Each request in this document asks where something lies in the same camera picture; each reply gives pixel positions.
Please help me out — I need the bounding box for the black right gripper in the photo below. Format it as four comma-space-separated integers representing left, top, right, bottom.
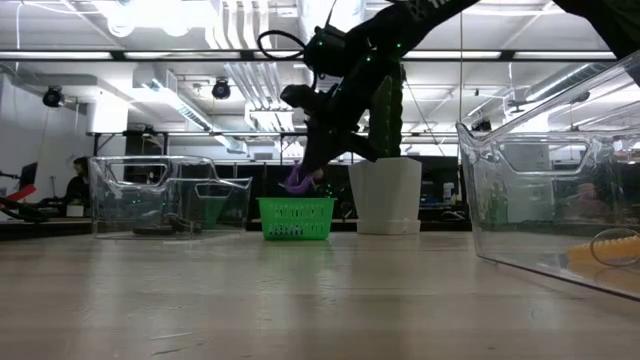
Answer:
279, 39, 402, 177

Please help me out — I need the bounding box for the white planter pot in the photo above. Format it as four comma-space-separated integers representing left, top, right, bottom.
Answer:
347, 157, 424, 236

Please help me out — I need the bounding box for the person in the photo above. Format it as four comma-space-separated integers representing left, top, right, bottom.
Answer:
313, 168, 351, 199
42, 156, 92, 210
562, 181, 619, 224

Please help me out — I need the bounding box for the tall green cactus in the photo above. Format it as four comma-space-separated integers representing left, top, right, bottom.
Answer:
367, 62, 408, 161

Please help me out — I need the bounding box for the yellow spring keychain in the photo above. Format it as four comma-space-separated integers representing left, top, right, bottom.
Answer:
565, 228, 640, 268

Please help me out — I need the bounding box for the black ceiling spotlight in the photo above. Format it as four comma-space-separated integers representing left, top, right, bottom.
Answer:
211, 77, 233, 101
41, 85, 66, 109

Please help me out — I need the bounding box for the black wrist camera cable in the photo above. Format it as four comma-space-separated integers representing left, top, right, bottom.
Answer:
256, 0, 337, 62

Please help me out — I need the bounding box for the green plastic basket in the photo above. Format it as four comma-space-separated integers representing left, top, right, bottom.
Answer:
256, 196, 338, 242

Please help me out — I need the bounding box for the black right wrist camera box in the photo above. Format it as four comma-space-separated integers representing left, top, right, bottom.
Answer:
303, 23, 352, 80

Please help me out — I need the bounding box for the clear plastic bin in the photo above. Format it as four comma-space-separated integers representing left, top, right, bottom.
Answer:
455, 48, 640, 302
88, 155, 253, 241

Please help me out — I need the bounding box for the dark computer monitor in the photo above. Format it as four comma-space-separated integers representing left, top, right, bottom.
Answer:
18, 161, 39, 193

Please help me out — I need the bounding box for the long ceiling light bar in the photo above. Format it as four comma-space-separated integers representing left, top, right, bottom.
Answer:
0, 48, 619, 63

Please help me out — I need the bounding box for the red object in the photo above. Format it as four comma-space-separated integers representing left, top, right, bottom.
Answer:
0, 183, 39, 204

